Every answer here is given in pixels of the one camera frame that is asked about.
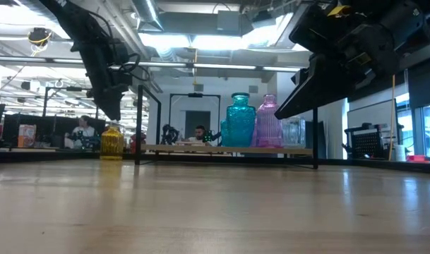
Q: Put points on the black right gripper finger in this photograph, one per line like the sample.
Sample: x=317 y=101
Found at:
x=298 y=77
x=324 y=88

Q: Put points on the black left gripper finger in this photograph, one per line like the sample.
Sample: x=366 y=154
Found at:
x=105 y=104
x=116 y=104

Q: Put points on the yellow ribbed glass jar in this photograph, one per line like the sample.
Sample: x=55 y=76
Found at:
x=111 y=143

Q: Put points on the clear glass vase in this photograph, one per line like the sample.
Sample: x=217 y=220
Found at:
x=294 y=133

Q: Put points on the tall pink ribbed glass bottle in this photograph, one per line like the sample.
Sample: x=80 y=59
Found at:
x=269 y=123

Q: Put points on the tall teal textured glass bottle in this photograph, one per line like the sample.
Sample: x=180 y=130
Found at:
x=240 y=121

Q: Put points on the black background robot arm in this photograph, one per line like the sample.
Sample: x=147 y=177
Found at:
x=169 y=134

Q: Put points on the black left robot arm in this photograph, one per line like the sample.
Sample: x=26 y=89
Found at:
x=80 y=31

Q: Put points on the person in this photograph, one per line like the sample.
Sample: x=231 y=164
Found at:
x=200 y=133
x=83 y=128

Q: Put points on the red background object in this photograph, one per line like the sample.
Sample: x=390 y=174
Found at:
x=132 y=141

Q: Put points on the black partition panel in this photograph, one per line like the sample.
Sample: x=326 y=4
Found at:
x=48 y=125

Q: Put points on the black perforated rack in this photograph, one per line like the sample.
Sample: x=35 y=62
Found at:
x=373 y=141

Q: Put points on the orange and white cereal box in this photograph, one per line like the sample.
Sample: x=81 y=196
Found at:
x=26 y=135

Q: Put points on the grey ceiling box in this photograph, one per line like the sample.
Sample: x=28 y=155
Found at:
x=229 y=22

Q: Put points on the white paper roll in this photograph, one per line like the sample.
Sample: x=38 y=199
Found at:
x=399 y=153

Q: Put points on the red box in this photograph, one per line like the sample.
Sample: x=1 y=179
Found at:
x=417 y=158

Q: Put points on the black gantry frame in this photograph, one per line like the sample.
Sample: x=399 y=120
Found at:
x=73 y=89
x=195 y=95

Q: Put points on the wooden shelf with black frame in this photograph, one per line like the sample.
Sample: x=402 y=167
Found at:
x=186 y=149

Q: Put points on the black aluminium table frame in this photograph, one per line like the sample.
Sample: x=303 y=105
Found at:
x=387 y=164

